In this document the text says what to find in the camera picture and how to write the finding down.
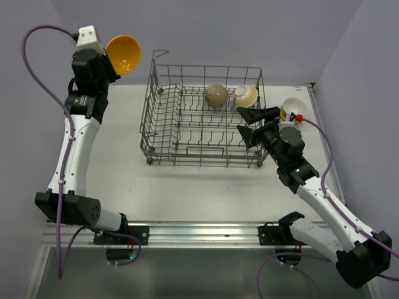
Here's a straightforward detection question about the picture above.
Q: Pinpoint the cream white bowl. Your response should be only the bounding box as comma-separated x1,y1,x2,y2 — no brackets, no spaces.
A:
233,85,258,108

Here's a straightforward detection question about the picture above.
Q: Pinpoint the lime green bowl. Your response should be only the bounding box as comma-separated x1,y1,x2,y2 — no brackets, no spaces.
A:
279,108,290,121

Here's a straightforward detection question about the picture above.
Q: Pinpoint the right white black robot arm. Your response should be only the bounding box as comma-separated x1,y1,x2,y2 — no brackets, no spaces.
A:
237,107,395,288

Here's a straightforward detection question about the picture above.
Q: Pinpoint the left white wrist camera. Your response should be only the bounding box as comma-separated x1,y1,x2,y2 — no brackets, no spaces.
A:
76,25,105,55

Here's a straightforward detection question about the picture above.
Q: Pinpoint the grey wire dish rack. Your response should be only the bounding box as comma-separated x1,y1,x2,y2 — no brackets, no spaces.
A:
140,50,267,168

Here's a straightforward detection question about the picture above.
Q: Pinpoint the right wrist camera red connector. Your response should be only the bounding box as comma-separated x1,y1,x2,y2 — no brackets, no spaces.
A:
286,112,304,125

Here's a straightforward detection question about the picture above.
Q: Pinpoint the beige bowl with sunflower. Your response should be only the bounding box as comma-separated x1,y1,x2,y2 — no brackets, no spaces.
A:
280,98,308,117

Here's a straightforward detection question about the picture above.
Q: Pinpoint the yellow bowl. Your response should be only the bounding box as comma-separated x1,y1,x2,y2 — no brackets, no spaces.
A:
105,35,141,75

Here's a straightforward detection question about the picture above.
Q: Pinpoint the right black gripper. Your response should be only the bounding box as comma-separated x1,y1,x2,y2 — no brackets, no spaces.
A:
236,107,285,167

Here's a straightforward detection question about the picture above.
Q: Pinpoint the beige brown glazed bowl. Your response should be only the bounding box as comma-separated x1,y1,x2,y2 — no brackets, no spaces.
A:
205,84,229,108

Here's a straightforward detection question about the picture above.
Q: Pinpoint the aluminium mounting rail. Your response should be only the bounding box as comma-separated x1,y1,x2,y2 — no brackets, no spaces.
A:
40,222,296,249

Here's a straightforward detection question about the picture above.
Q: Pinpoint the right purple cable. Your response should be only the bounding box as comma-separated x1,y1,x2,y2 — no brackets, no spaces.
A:
256,115,399,299

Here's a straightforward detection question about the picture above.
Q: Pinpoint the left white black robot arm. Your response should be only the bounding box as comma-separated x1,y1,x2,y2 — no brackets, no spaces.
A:
35,49,130,245

